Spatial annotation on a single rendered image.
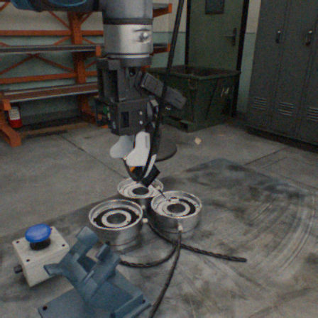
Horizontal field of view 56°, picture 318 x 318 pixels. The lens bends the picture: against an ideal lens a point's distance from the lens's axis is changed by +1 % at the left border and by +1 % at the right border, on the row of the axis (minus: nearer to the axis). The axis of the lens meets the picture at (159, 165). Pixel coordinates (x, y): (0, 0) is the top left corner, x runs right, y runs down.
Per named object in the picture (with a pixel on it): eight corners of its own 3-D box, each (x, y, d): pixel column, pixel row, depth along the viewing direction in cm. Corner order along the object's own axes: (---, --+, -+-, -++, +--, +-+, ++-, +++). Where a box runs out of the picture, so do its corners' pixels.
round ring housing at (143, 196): (118, 192, 74) (116, 177, 73) (159, 189, 76) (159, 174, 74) (118, 216, 65) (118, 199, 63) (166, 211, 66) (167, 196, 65)
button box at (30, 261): (57, 245, 56) (52, 223, 54) (72, 267, 51) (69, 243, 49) (10, 265, 52) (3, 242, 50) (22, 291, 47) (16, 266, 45)
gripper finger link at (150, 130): (138, 152, 54) (134, 104, 51) (146, 150, 55) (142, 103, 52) (155, 157, 51) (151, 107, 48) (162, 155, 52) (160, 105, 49)
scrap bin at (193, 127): (144, 118, 428) (143, 67, 398) (182, 111, 470) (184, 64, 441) (196, 138, 353) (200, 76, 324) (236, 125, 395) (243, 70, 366)
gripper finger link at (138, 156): (123, 184, 53) (117, 134, 50) (148, 174, 57) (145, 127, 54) (133, 189, 51) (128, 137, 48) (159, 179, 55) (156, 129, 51)
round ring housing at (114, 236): (88, 250, 55) (85, 231, 53) (93, 217, 65) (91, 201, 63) (145, 245, 56) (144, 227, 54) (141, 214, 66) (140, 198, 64)
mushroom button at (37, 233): (50, 242, 53) (45, 218, 51) (58, 254, 50) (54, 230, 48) (26, 252, 51) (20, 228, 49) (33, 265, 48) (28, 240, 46)
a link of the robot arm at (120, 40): (133, 25, 50) (165, 25, 45) (133, 55, 52) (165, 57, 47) (93, 25, 46) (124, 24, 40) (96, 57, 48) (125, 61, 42)
